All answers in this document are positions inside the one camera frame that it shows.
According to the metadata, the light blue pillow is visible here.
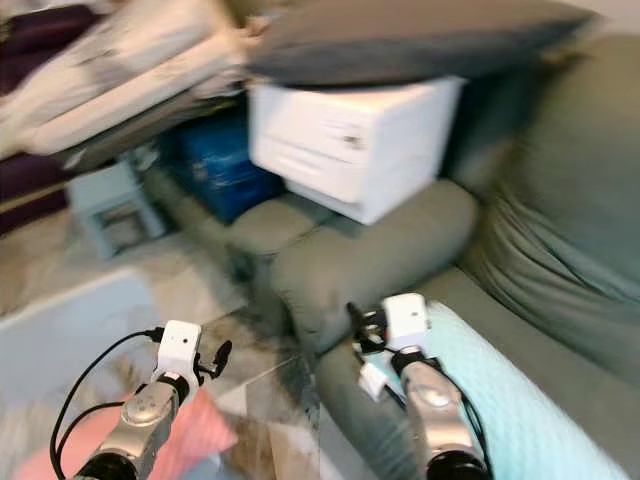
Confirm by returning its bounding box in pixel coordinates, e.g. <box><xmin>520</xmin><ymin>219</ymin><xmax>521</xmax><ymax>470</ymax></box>
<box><xmin>358</xmin><ymin>300</ymin><xmax>631</xmax><ymax>480</ymax></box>

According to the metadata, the grey-green leather sofa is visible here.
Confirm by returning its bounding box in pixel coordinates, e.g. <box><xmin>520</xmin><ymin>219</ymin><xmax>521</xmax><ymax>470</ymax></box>
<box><xmin>270</xmin><ymin>35</ymin><xmax>640</xmax><ymax>480</ymax></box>

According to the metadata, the dark purple sofa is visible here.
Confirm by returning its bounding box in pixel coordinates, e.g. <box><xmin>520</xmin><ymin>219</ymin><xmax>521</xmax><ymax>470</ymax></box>
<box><xmin>0</xmin><ymin>5</ymin><xmax>103</xmax><ymax>208</ymax></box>

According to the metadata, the pale grey low table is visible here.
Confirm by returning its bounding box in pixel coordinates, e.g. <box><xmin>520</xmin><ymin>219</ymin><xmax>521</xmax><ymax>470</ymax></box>
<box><xmin>0</xmin><ymin>268</ymin><xmax>163</xmax><ymax>401</ymax></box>

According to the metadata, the white printer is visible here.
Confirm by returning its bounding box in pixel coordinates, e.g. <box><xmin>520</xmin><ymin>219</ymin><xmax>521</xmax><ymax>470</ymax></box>
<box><xmin>248</xmin><ymin>75</ymin><xmax>467</xmax><ymax>226</ymax></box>

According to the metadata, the blue suitcase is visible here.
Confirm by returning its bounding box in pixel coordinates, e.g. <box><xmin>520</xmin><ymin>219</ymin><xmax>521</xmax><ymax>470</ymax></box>
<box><xmin>160</xmin><ymin>115</ymin><xmax>287</xmax><ymax>223</ymax></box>

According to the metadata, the small pale blue stool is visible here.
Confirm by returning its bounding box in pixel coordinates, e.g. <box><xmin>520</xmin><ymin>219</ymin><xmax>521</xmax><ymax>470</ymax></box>
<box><xmin>65</xmin><ymin>160</ymin><xmax>167</xmax><ymax>259</ymax></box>

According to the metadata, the grey folded quilt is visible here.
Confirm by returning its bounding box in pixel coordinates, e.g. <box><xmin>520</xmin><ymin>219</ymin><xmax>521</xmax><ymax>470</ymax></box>
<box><xmin>75</xmin><ymin>85</ymin><xmax>253</xmax><ymax>171</ymax></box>

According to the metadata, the dark grey cushion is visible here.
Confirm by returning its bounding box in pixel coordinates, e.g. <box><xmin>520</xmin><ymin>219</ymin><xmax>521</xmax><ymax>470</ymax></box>
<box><xmin>245</xmin><ymin>0</ymin><xmax>597</xmax><ymax>87</ymax></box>

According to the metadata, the white and grey folded bedding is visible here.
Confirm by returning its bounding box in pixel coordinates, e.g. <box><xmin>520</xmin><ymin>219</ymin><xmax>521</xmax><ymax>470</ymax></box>
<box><xmin>0</xmin><ymin>0</ymin><xmax>248</xmax><ymax>158</ymax></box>

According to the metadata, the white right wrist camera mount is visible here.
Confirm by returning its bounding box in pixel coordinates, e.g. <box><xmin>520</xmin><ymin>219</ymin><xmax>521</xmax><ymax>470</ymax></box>
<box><xmin>382</xmin><ymin>293</ymin><xmax>431</xmax><ymax>351</ymax></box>

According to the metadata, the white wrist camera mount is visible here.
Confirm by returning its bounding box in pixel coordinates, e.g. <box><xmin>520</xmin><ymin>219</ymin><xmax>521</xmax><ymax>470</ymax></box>
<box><xmin>157</xmin><ymin>320</ymin><xmax>203</xmax><ymax>386</ymax></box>
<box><xmin>382</xmin><ymin>293</ymin><xmax>431</xmax><ymax>351</ymax></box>

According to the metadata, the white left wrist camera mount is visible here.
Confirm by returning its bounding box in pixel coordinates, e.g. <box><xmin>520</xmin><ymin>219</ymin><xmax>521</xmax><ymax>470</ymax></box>
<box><xmin>157</xmin><ymin>320</ymin><xmax>203</xmax><ymax>386</ymax></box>

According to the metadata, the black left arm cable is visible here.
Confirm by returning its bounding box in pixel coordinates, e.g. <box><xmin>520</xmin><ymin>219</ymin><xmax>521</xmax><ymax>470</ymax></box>
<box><xmin>48</xmin><ymin>326</ymin><xmax>168</xmax><ymax>480</ymax></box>

